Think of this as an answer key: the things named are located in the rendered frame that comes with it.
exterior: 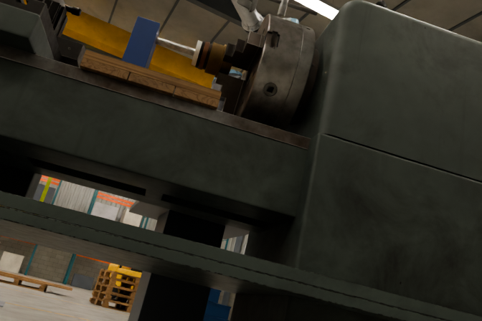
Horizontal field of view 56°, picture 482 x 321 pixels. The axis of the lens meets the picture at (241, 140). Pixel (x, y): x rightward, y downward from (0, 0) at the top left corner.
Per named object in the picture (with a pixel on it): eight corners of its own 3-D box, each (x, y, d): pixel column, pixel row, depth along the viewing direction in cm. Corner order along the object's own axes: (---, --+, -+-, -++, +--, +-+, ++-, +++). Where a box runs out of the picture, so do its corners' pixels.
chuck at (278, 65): (254, 142, 137) (278, 47, 143) (282, 124, 106) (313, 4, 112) (225, 133, 136) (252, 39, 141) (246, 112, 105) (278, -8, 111)
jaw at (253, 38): (265, 60, 122) (279, 34, 111) (261, 75, 120) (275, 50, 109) (226, 47, 120) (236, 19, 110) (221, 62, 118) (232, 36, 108)
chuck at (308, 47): (265, 145, 137) (289, 51, 143) (296, 128, 107) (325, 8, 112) (254, 142, 137) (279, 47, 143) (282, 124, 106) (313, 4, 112)
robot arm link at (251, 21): (249, 24, 213) (216, -42, 168) (272, 25, 210) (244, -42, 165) (245, 46, 211) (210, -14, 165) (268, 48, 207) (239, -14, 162)
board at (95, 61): (195, 153, 131) (199, 140, 133) (217, 107, 98) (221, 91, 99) (92, 123, 127) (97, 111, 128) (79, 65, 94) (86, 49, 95)
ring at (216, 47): (232, 58, 128) (200, 48, 127) (239, 41, 120) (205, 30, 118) (224, 86, 125) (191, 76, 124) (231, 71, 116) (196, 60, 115)
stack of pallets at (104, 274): (139, 312, 1044) (148, 281, 1070) (156, 318, 976) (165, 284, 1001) (87, 302, 982) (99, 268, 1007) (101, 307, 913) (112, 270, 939)
